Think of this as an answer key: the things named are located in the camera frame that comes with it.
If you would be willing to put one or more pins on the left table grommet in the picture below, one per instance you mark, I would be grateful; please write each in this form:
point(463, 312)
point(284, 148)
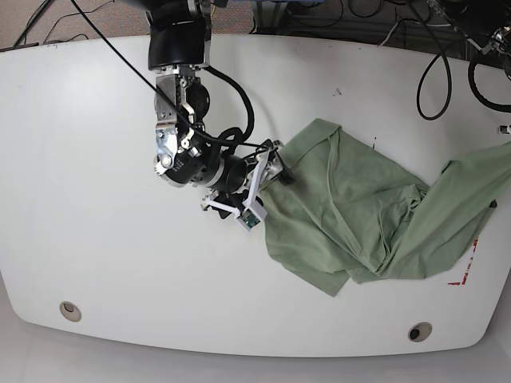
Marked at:
point(70, 311)

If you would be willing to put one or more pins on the red tape marking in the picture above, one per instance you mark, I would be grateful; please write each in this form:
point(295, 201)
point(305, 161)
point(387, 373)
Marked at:
point(465, 275)

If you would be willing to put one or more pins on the table grommet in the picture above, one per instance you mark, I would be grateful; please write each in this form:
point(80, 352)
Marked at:
point(420, 332)
point(70, 311)

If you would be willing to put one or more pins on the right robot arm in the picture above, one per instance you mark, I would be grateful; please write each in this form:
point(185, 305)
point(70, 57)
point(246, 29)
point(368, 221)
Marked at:
point(180, 38)

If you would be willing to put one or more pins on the right table grommet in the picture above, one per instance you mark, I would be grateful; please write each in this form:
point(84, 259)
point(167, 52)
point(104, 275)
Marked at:
point(420, 332)

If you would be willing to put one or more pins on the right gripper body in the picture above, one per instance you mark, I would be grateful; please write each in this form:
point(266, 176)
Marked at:
point(241, 179)

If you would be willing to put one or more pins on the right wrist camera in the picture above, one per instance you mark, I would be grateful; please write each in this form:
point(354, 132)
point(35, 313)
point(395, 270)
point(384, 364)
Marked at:
point(249, 218)

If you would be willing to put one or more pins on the green t-shirt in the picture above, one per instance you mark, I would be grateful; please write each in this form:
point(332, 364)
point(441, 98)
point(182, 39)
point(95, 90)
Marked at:
point(352, 214)

